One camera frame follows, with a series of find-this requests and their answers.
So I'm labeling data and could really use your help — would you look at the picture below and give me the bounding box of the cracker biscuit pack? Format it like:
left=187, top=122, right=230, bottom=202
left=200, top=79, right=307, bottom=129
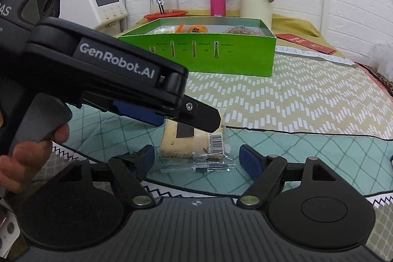
left=158, top=108, right=236, bottom=173

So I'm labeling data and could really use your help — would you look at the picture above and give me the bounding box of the orange striped snack bag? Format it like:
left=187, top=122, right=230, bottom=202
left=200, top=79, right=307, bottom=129
left=175, top=24, right=209, bottom=33

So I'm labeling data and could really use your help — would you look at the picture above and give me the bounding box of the pink edged snack packet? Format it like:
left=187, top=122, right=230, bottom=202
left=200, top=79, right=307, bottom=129
left=225, top=26, right=264, bottom=36

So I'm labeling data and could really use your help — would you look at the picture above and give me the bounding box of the person's left hand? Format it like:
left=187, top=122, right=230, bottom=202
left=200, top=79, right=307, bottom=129
left=0, top=124, right=69, bottom=193

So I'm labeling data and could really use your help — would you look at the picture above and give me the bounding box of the teal diamond pattern mat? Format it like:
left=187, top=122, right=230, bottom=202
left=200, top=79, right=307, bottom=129
left=53, top=106, right=392, bottom=195

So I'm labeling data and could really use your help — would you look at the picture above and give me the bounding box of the green cardboard box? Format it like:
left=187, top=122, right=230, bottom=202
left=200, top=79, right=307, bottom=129
left=118, top=16, right=276, bottom=77

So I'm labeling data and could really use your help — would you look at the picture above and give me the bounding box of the white water dispenser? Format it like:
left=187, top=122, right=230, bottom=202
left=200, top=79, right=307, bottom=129
left=60, top=0, right=128, bottom=36

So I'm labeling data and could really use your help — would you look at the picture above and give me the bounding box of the chevron pattern mat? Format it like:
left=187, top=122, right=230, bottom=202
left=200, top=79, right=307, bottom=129
left=186, top=46, right=392, bottom=140

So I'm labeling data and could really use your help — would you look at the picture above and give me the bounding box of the red plastic basket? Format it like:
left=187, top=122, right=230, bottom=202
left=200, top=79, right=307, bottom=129
left=144, top=10, right=188, bottom=22

